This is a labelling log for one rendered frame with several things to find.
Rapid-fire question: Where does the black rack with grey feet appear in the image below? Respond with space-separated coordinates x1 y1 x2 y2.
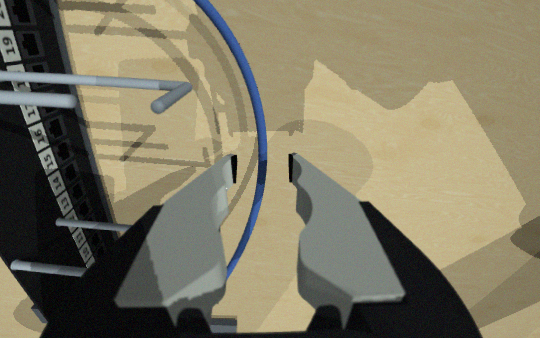
0 0 192 324

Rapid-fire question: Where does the blue cable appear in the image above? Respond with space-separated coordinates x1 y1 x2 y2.
193 0 267 279

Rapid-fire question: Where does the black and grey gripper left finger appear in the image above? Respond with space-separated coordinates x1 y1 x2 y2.
39 154 237 338

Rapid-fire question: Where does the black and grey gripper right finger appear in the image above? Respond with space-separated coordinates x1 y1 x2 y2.
288 152 483 338

